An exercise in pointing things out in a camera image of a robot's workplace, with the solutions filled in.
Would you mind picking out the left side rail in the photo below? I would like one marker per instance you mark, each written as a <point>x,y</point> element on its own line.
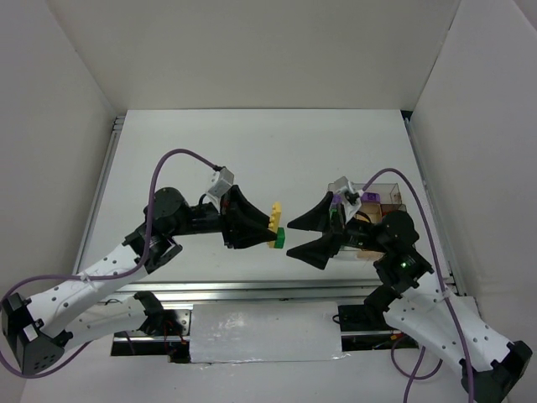
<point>117,128</point>

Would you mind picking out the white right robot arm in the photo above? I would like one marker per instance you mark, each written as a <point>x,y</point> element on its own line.
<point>412,299</point>

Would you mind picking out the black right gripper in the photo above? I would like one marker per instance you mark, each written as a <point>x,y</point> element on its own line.
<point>340,227</point>

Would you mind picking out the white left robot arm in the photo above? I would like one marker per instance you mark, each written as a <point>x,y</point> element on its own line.
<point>40,328</point>

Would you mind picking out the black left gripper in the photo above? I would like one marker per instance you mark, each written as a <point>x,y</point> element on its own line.
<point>228,219</point>

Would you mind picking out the long yellow lego brick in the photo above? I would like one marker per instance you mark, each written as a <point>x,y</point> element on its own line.
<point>275,216</point>

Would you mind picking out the clear plastic bin rear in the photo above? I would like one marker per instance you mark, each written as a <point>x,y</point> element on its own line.
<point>391,199</point>

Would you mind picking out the clear plastic bin front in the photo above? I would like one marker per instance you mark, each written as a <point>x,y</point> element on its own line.
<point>349,253</point>

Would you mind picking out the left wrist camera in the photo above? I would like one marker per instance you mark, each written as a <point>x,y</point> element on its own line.
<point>219,184</point>

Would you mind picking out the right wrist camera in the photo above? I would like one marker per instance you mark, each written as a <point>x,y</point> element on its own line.
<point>351,197</point>

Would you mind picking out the clear plastic bin middle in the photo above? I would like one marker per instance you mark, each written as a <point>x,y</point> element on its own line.
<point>374,213</point>

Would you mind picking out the aluminium table edge rail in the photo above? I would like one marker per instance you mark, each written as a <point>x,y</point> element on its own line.
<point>194,292</point>

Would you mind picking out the right arm base joint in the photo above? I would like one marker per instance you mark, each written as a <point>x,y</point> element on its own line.
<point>360,320</point>

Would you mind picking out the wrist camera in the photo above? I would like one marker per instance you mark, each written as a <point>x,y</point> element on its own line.
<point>219,184</point>
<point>351,197</point>

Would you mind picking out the left arm base joint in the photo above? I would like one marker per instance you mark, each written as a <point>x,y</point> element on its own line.
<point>143,312</point>

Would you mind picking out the clear plastic bin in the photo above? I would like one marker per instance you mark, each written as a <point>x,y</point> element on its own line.
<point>391,199</point>
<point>374,213</point>
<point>349,253</point>

